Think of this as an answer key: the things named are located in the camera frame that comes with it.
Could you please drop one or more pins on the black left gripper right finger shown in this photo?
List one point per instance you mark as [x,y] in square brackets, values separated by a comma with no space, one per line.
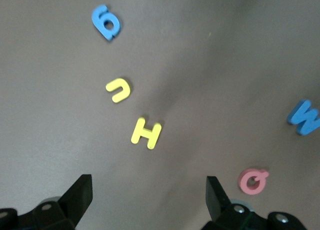
[216,200]

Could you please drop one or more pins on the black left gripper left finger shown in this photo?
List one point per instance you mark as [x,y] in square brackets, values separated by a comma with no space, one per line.
[77,197]

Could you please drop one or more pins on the yellow letter H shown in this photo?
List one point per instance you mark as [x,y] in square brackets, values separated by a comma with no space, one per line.
[146,133]

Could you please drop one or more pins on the red letter Q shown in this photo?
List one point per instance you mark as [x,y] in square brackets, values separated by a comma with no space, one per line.
[243,183]

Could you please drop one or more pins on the yellow letter u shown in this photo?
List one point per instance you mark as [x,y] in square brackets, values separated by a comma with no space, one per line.
[123,88]

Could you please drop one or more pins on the blue letter M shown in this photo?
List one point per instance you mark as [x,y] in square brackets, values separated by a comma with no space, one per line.
[303,120]

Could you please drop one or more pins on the blue letter g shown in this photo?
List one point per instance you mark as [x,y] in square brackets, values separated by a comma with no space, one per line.
[100,20]

